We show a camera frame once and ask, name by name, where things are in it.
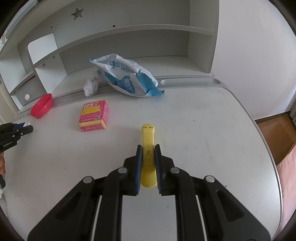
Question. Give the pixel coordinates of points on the blue white snack bag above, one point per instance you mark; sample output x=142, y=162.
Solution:
x=126, y=76

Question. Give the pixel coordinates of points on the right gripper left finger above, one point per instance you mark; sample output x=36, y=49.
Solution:
x=92, y=210

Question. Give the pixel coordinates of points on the grey white desk hutch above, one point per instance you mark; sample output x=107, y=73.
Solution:
x=54, y=40

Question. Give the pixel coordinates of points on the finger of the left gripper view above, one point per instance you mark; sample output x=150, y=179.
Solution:
x=15, y=130

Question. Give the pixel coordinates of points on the red plastic bowl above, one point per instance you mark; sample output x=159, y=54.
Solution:
x=42, y=106

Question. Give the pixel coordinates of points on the pink yellow small box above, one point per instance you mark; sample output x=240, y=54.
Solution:
x=94, y=116

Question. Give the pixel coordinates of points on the pink bed sheet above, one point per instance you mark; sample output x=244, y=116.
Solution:
x=286, y=170

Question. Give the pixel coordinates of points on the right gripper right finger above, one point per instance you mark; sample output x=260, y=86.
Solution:
x=205, y=209

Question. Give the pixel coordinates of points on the grey drawer with white knob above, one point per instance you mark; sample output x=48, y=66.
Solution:
x=29, y=91

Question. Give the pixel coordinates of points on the crumpled white tissue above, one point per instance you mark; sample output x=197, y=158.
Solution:
x=92, y=84

